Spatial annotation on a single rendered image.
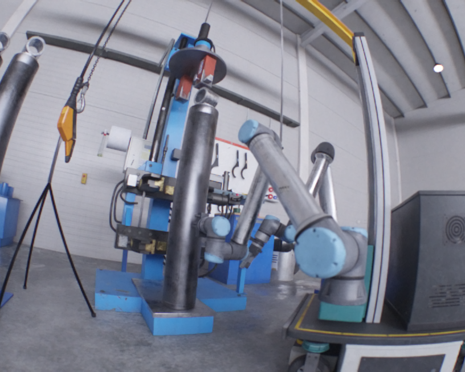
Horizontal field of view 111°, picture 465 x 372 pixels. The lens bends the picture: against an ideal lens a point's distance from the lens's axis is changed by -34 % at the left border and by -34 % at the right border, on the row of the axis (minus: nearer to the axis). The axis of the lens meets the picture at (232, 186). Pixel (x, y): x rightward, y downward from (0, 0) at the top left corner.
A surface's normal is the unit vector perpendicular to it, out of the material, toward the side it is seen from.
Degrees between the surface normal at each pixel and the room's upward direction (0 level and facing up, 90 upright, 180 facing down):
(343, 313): 90
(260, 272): 90
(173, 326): 90
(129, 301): 90
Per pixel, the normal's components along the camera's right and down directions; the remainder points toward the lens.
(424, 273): -0.42, -0.23
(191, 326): 0.52, -0.12
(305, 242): -0.71, -0.15
